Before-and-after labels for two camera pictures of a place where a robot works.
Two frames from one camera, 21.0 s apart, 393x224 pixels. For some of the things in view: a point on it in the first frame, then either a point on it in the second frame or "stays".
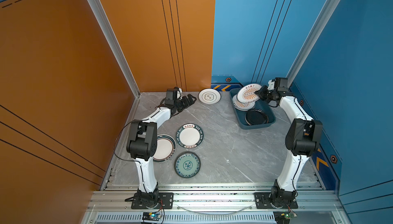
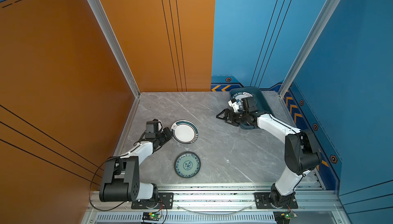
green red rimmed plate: [166, 148] → [184, 132]
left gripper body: [181, 104] → [164, 136]
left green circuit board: [153, 216] stays
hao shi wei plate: [190, 135] → [240, 95]
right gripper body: [267, 94] → [242, 116]
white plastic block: [271, 83] → [234, 103]
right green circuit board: [283, 217] stays
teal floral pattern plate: [187, 164] stays
